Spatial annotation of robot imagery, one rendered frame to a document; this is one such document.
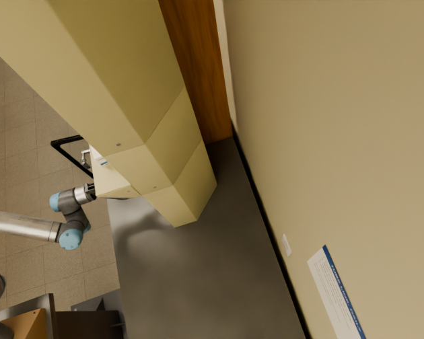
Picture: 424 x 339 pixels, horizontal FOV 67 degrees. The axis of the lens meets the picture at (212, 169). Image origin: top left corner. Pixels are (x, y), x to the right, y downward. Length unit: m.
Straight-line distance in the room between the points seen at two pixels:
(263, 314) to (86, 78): 1.15
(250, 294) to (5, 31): 1.24
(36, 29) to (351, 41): 0.42
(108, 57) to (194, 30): 0.51
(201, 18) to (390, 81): 0.80
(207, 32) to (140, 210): 0.90
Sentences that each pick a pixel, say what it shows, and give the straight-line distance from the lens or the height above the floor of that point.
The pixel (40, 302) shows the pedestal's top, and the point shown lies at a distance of 1.75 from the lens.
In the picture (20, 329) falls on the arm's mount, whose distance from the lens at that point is 1.67.
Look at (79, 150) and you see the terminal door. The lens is 1.43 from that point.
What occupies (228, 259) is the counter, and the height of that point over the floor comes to 0.94.
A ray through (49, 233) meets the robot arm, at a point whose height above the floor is 1.32.
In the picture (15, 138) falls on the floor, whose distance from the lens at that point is 3.54.
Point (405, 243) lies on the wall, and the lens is 0.42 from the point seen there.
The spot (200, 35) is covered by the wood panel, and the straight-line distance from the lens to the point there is 1.11.
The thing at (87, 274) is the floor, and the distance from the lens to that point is 2.72.
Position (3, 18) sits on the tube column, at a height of 2.12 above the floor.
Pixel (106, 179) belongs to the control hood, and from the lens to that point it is 1.06.
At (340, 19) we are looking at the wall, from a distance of 0.40.
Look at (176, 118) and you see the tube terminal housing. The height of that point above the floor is 1.65.
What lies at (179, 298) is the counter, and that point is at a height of 0.94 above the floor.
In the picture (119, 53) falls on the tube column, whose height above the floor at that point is 1.96.
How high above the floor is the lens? 2.40
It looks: 66 degrees down
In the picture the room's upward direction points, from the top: 18 degrees counter-clockwise
